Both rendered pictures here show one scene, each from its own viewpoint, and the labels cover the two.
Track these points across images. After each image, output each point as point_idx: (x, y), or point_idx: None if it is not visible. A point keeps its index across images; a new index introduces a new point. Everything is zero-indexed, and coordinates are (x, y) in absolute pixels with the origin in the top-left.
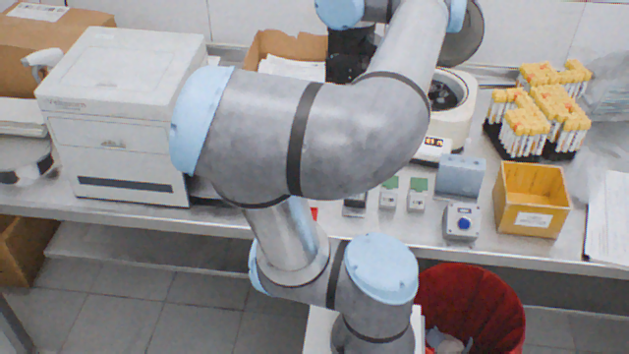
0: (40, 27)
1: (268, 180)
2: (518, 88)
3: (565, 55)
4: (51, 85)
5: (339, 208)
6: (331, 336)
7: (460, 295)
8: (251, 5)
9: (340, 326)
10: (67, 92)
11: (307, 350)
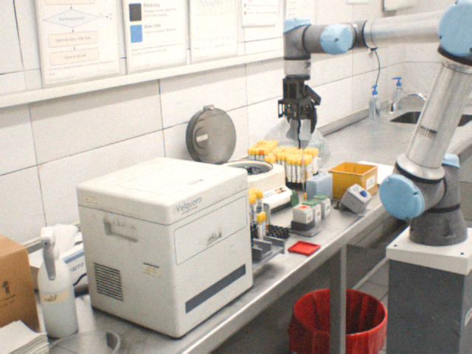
0: None
1: None
2: (269, 153)
3: (248, 144)
4: (165, 197)
5: (304, 236)
6: (434, 237)
7: (310, 324)
8: (77, 178)
9: (437, 220)
10: (187, 192)
11: (436, 252)
